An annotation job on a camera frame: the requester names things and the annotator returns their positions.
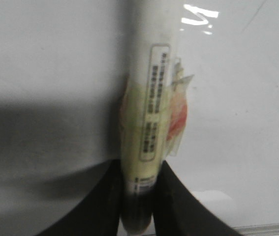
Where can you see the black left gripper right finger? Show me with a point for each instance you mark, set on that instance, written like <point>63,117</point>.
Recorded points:
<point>178,213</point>

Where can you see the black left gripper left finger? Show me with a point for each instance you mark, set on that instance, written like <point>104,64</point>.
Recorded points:
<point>98,214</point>

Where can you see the white whiteboard marker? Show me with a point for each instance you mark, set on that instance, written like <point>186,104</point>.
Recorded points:
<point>145,112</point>

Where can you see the white whiteboard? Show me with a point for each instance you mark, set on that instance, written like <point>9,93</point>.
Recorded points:
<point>63,65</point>

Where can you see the aluminium whiteboard tray rail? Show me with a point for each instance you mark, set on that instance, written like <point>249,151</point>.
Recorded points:
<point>259,230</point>

